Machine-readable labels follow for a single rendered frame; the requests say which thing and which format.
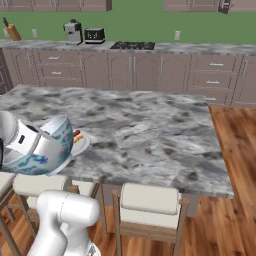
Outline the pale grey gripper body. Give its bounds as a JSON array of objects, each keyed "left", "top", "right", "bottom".
[{"left": 30, "top": 132, "right": 64, "bottom": 158}]

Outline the white bowl with blue pattern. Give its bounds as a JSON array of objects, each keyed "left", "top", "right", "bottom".
[{"left": 2, "top": 114, "right": 75, "bottom": 177}]

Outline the white plate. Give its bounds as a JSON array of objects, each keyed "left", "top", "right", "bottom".
[{"left": 49, "top": 129, "right": 92, "bottom": 176}]

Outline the wooden stool with white cushion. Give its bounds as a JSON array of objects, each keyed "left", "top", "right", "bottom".
[
  {"left": 0, "top": 171, "right": 22, "bottom": 256},
  {"left": 112, "top": 182, "right": 190, "bottom": 256},
  {"left": 70, "top": 179, "right": 108, "bottom": 236},
  {"left": 12, "top": 173, "right": 73, "bottom": 238}
]

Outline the dark oven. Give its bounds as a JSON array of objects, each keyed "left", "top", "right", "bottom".
[{"left": 0, "top": 49, "right": 15, "bottom": 96}]

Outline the silver coffee machine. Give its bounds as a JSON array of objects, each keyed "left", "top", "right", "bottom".
[{"left": 63, "top": 19, "right": 84, "bottom": 46}]

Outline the wooden knife block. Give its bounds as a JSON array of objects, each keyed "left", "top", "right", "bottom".
[{"left": 2, "top": 17, "right": 23, "bottom": 42}]

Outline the black toaster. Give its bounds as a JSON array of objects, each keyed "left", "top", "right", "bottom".
[{"left": 83, "top": 27, "right": 107, "bottom": 45}]

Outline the brown lower cupboard run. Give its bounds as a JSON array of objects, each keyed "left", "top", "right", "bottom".
[{"left": 1, "top": 47, "right": 256, "bottom": 109}]

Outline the black hob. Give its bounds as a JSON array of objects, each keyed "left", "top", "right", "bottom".
[{"left": 109, "top": 40, "right": 156, "bottom": 51}]

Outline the brown wall cupboard run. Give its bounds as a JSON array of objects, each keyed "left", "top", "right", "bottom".
[
  {"left": 163, "top": 0, "right": 256, "bottom": 14},
  {"left": 0, "top": 0, "right": 113, "bottom": 13}
]

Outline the dark object on wall cupboard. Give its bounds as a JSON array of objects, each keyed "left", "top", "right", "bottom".
[{"left": 217, "top": 0, "right": 236, "bottom": 15}]

